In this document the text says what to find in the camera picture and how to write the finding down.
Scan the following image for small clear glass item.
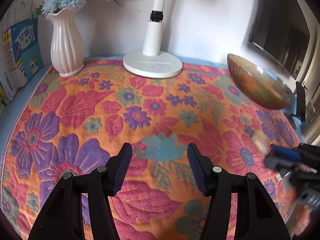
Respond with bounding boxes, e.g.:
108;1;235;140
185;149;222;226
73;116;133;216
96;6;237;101
251;131;271;155

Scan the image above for person's right hand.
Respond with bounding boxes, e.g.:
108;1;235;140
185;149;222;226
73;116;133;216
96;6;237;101
292;204;311;236

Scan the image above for black stand device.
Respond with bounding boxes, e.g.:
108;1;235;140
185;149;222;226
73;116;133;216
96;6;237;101
290;81;306;122

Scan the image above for amber ribbed glass bowl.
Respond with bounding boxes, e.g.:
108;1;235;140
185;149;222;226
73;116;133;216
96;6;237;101
227;54;290;110

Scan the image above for floral orange table cloth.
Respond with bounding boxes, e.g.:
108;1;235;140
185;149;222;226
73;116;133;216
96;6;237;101
1;60;299;239

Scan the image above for white desk lamp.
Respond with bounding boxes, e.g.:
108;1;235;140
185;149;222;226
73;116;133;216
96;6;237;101
123;0;183;79

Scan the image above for stacked books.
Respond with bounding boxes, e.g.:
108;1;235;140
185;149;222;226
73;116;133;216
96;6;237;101
1;0;33;103

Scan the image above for pink ribbed ceramic vase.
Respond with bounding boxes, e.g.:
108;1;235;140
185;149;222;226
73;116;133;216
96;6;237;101
46;8;85;77

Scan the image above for blue children's book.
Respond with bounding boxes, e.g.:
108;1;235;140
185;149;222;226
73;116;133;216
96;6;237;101
10;18;43;87

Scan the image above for wall mounted television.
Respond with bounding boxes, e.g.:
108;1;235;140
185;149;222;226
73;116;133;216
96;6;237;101
249;0;310;79

